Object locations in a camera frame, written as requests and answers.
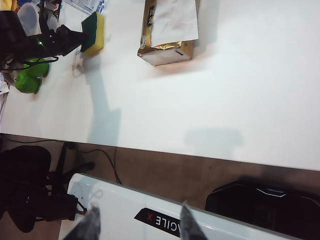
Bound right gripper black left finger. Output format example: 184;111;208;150
62;204;102;240

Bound white AgileX robot base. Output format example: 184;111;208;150
66;173;320;240

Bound translucent plastic container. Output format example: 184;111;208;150
17;2;44;38

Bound green plastic toy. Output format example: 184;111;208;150
14;57;50;95

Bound white tissue sheet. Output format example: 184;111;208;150
150;0;200;50

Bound printed paper sheets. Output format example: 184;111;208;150
62;0;107;16

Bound yellow sponge with green scourer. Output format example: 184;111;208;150
80;11;105;58

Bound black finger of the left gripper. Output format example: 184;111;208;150
61;27;89;56

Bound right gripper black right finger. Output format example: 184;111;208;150
179;199;210;240

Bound black box with blue light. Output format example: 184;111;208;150
204;179;320;237

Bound thin black floor cable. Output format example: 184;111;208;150
83;147;122;185

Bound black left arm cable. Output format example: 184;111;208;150
4;55;60;73

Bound black chair with star base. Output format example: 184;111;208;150
0;141;96;234

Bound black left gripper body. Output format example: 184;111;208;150
46;24;68;58

